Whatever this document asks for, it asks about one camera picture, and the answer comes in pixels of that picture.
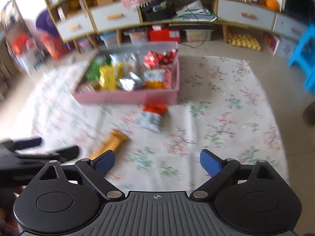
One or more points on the green snack packet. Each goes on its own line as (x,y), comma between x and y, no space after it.
(93,72)

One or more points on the gold wafer bar packet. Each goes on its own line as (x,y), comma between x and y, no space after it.
(112,142)

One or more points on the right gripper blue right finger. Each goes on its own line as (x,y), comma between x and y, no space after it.
(222,175)

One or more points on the pink strawberry snack packet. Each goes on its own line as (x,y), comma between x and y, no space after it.
(168,78)

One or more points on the yellow egg tray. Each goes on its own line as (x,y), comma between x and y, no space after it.
(239,38)

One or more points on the orange silver snack packet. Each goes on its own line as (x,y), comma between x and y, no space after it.
(151,116)

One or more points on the clear plastic storage bin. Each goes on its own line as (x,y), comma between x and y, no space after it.
(198,34)

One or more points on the orange fruit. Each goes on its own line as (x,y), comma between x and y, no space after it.
(272,5)

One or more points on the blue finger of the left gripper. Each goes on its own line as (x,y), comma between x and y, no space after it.
(62,155)
(22,144)

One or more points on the floral white rug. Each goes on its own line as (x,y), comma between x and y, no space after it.
(222,107)

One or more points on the white blue bread packet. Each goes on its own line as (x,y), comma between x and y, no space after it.
(129,62)

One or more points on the wooden tv cabinet with drawers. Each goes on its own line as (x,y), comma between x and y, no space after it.
(74,19)

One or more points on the red gift bag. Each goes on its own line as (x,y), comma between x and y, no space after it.
(54,45)

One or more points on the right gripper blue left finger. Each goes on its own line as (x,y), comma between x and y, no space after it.
(94,172)

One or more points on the small red crinkled snack packet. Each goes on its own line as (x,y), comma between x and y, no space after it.
(168,57)

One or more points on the red cardboard box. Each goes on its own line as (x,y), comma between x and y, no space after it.
(165,34)

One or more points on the black microwave oven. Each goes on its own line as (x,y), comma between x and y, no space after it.
(302,10)

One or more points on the silver chocolate pie snack pack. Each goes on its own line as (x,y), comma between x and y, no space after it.
(130,82)

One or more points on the blue plastic stool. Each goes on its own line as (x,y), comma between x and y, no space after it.
(303,56)

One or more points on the yellow snack packet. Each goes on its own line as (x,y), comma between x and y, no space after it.
(109,76)

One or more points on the pink shallow cardboard box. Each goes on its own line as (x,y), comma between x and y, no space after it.
(153,92)

